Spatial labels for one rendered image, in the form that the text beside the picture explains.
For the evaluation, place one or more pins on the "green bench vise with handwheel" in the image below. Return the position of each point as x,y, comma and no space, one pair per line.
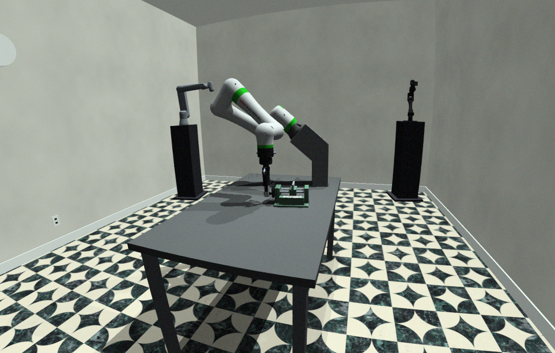
292,200

